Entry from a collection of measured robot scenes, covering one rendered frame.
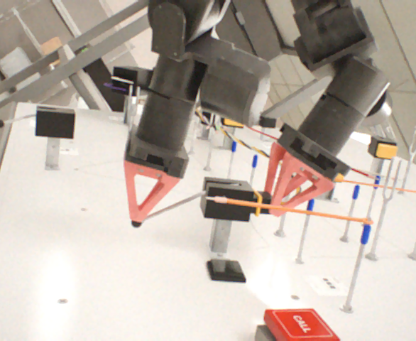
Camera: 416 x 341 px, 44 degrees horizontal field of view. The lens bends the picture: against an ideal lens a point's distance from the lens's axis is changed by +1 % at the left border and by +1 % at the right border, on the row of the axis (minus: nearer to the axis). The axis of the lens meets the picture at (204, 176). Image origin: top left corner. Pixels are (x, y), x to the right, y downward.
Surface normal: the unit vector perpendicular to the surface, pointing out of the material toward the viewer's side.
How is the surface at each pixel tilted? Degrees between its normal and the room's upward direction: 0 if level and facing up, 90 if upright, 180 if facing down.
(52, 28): 90
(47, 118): 90
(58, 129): 90
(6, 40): 90
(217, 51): 62
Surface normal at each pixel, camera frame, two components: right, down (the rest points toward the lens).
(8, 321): 0.15, -0.95
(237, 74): -0.44, 0.52
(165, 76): -0.48, 0.07
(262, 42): 0.29, 0.33
